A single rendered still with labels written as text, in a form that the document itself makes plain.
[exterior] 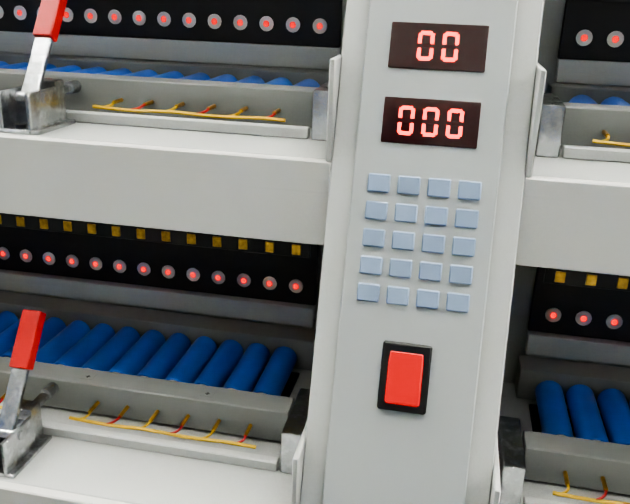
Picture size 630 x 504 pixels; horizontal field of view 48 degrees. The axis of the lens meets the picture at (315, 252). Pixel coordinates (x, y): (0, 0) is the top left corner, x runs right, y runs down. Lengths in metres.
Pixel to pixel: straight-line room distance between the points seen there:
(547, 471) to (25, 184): 0.34
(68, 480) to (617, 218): 0.33
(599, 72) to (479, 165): 0.21
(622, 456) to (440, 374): 0.14
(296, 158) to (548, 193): 0.12
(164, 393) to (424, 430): 0.18
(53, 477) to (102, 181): 0.17
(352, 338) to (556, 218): 0.11
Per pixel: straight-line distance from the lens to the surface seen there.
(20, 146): 0.42
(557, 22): 0.57
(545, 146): 0.40
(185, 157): 0.38
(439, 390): 0.35
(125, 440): 0.46
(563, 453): 0.44
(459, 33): 0.35
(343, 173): 0.35
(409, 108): 0.35
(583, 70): 0.54
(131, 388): 0.47
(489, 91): 0.35
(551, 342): 0.53
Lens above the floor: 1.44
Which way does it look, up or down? 3 degrees down
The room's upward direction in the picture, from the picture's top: 5 degrees clockwise
